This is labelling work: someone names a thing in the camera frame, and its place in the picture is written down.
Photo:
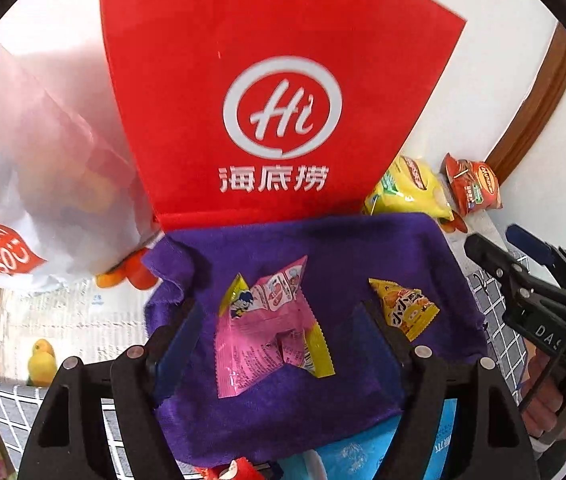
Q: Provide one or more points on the small red packet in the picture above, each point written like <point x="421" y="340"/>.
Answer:
<point x="235" y="471"/>

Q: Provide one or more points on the pink yellow-edged snack packet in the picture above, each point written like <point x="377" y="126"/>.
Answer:
<point x="253" y="345"/>

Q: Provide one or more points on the purple towel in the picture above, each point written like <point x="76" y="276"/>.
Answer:
<point x="343" y="260"/>

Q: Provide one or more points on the white plastic bag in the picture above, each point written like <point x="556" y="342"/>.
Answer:
<point x="38" y="160"/>

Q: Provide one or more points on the yellow orange snack packet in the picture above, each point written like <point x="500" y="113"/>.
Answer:
<point x="408" y="310"/>

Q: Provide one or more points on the small orange packet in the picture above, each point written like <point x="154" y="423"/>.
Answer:
<point x="455" y="222"/>

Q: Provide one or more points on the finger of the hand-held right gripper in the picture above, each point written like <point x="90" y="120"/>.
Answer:
<point x="525" y="240"/>
<point x="493" y="260"/>

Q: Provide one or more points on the orange red chip bag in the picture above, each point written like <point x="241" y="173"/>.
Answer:
<point x="478" y="185"/>

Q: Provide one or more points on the red paper bag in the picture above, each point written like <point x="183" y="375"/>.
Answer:
<point x="263" y="35"/>

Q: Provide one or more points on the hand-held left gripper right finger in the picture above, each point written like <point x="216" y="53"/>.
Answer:
<point x="369" y="332"/>

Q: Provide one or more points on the grey grid blanket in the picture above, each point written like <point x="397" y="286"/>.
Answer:
<point x="498" y="320"/>

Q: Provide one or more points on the orange round items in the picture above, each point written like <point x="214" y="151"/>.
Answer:
<point x="128" y="270"/>

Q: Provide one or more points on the brown wooden door frame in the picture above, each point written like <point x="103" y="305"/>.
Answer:
<point x="538" y="100"/>

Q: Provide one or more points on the person's right hand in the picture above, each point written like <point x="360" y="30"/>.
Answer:
<point x="543" y="400"/>

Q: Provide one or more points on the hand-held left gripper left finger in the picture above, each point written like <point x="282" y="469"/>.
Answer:
<point x="177" y="355"/>

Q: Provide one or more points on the yellow chip bag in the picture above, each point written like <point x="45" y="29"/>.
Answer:
<point x="413" y="190"/>

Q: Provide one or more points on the yellow toy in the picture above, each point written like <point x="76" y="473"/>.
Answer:
<point x="43" y="360"/>

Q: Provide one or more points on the white printed sheet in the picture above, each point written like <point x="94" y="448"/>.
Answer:
<point x="88" y="320"/>

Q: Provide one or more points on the blue tissue packet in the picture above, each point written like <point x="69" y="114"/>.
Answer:
<point x="363" y="455"/>

